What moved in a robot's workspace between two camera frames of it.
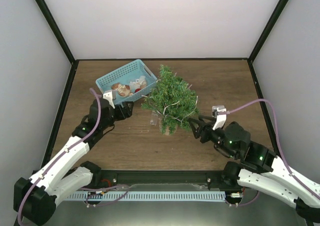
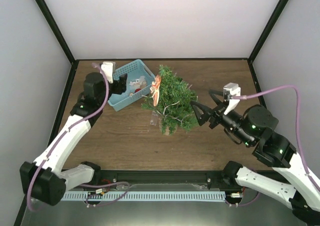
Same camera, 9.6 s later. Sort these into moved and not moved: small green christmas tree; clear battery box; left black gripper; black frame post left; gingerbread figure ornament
Moved: left black gripper; gingerbread figure ornament
Not moved: clear battery box; small green christmas tree; black frame post left
